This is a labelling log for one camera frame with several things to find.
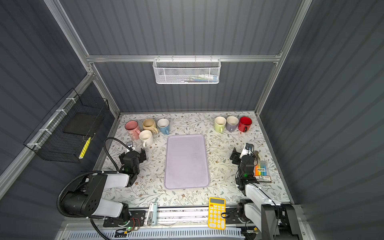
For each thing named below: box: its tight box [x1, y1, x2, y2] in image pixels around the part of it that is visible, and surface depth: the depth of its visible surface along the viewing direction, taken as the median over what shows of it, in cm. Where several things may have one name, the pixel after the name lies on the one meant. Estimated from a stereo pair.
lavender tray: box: [164, 134, 210, 190], surface depth 94 cm
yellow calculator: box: [207, 197, 227, 231], surface depth 75 cm
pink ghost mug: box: [125, 120, 141, 140], surface depth 101 cm
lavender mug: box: [226, 116, 239, 133], surface depth 107 cm
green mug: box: [214, 116, 227, 133], surface depth 104 cm
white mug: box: [139, 129, 154, 148], surface depth 98 cm
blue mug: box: [157, 118, 170, 135], surface depth 104 cm
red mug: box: [238, 116, 253, 133], surface depth 107 cm
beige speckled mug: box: [142, 118, 158, 135], surface depth 104 cm
